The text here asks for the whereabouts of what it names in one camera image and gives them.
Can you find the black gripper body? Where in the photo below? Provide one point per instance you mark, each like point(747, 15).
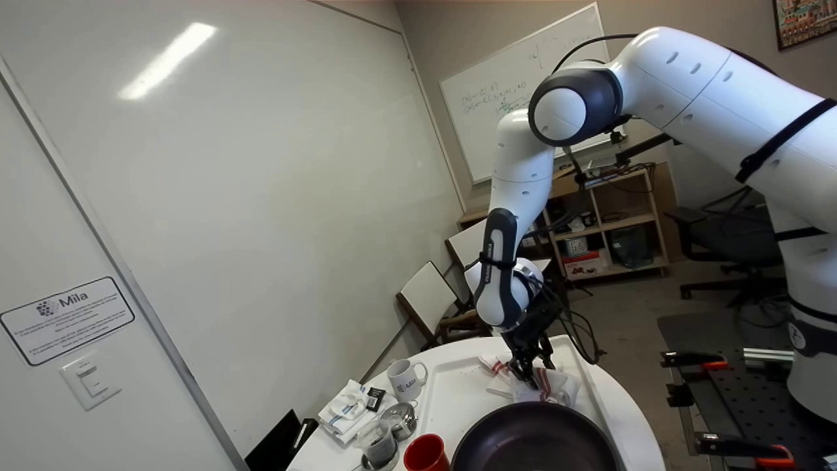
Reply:
point(538, 319)

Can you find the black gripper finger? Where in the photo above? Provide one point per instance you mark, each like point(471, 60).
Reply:
point(544, 363)
point(521, 363)

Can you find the red striped white cloth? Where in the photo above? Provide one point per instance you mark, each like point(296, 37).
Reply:
point(559, 384)

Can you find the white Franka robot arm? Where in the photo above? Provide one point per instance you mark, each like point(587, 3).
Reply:
point(697, 87)

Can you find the black frying pan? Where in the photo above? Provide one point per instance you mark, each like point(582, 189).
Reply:
point(531, 440)

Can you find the white mug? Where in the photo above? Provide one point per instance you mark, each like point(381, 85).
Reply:
point(407, 382)

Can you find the wooden shelf unit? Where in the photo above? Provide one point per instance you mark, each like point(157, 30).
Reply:
point(619, 227)

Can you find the red mug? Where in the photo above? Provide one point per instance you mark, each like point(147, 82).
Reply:
point(424, 457)

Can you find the round metal tin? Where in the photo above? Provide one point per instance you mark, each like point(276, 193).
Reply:
point(400, 421)

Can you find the small dark object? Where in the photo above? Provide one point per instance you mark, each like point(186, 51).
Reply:
point(376, 400)

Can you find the small metal cup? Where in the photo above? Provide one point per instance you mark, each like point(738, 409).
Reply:
point(381, 450)

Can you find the black office chair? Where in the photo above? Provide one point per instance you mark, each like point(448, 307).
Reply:
point(727, 245)

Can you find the silver metal bar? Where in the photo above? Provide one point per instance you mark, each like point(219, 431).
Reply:
point(768, 354)

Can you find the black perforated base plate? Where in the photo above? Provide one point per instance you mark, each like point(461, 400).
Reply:
point(740, 395)

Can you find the large wall whiteboard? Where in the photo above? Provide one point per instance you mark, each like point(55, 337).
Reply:
point(514, 87)

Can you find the framed wall picture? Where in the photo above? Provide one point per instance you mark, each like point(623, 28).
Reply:
point(806, 23)

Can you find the white light switch plate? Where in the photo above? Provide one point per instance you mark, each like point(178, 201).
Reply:
point(90, 382)

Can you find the white wall sign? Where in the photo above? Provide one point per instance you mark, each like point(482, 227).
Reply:
point(67, 319)

